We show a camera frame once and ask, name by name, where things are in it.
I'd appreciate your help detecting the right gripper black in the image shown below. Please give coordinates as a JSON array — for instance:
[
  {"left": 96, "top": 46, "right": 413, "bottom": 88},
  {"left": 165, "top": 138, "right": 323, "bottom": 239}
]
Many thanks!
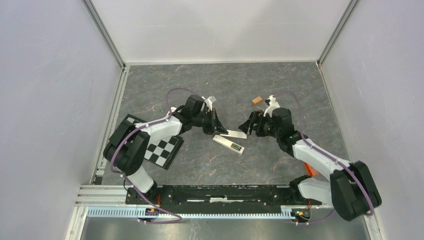
[{"left": 238, "top": 110, "right": 281, "bottom": 139}]

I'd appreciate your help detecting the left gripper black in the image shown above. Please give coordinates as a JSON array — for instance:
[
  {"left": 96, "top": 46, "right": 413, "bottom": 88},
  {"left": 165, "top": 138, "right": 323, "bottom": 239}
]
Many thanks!
[{"left": 192, "top": 108, "right": 228, "bottom": 136}]

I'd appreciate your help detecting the white remote battery cover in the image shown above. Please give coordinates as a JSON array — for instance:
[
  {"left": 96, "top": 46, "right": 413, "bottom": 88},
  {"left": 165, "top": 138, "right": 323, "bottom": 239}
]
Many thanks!
[{"left": 221, "top": 130, "right": 247, "bottom": 139}]

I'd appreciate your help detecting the white black remote control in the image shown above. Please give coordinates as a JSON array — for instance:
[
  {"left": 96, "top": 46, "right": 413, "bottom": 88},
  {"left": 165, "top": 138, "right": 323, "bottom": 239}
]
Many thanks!
[{"left": 212, "top": 135, "right": 245, "bottom": 155}]

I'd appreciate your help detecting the green battery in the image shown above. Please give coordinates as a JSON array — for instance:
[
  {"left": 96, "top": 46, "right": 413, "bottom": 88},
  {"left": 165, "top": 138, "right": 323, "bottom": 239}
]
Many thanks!
[{"left": 230, "top": 143, "right": 243, "bottom": 151}]

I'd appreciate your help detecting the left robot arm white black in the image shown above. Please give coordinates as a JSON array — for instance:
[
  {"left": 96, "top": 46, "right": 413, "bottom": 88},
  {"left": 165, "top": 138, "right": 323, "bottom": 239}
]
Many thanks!
[{"left": 103, "top": 94, "right": 228, "bottom": 204}]

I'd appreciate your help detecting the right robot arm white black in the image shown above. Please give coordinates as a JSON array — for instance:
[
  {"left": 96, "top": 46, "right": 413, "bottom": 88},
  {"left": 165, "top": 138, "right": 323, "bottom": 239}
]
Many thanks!
[{"left": 238, "top": 107, "right": 382, "bottom": 221}]

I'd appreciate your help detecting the brown wooden block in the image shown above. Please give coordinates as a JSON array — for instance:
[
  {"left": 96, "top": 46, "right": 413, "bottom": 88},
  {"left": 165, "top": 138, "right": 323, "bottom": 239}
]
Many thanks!
[{"left": 251, "top": 96, "right": 263, "bottom": 106}]

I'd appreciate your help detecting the black white checkerboard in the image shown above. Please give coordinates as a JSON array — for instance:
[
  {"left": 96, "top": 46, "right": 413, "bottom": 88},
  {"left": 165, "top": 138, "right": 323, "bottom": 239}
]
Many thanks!
[{"left": 103, "top": 114, "right": 184, "bottom": 176}]

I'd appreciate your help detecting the orange translucent semicircle block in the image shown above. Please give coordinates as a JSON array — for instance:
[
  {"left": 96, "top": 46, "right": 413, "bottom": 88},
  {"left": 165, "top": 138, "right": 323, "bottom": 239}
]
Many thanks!
[{"left": 304, "top": 163, "right": 319, "bottom": 177}]

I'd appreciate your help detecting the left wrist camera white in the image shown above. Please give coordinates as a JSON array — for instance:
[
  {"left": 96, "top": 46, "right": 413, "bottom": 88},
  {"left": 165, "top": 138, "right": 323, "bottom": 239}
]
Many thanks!
[{"left": 203, "top": 96, "right": 217, "bottom": 112}]

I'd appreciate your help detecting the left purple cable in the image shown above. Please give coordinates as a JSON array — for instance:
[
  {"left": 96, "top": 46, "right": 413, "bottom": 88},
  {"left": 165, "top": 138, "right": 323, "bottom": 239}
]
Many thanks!
[{"left": 110, "top": 88, "right": 200, "bottom": 224}]

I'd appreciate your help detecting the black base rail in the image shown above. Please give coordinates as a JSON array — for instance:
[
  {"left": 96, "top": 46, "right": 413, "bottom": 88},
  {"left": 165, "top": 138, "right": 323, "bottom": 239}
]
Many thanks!
[{"left": 145, "top": 185, "right": 322, "bottom": 214}]

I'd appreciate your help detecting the white toothed cable duct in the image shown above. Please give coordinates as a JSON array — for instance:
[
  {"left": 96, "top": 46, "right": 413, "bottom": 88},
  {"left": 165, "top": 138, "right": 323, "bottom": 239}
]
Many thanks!
[{"left": 86, "top": 206, "right": 300, "bottom": 220}]

